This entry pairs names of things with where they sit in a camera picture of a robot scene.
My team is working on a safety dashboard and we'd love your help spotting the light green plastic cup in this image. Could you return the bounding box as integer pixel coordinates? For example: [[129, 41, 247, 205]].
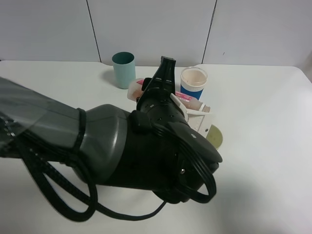
[[206, 125, 223, 150]]

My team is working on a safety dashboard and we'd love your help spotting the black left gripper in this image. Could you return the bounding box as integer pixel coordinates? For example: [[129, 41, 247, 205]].
[[135, 56, 190, 137]]

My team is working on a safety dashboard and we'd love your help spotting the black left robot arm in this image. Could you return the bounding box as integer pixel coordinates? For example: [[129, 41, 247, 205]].
[[0, 57, 222, 204]]

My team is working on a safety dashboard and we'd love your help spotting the blue white paper cup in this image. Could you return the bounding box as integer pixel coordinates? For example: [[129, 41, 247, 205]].
[[180, 67, 208, 100]]

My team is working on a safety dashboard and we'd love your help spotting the clear drink bottle pink label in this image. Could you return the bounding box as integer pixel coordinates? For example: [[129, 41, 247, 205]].
[[127, 78, 212, 114]]

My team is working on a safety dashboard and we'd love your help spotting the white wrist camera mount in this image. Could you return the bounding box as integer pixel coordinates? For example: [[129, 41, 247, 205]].
[[170, 92, 214, 137]]

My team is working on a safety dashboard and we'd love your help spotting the teal plastic cup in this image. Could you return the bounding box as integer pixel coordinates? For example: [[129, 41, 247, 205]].
[[112, 52, 136, 89]]

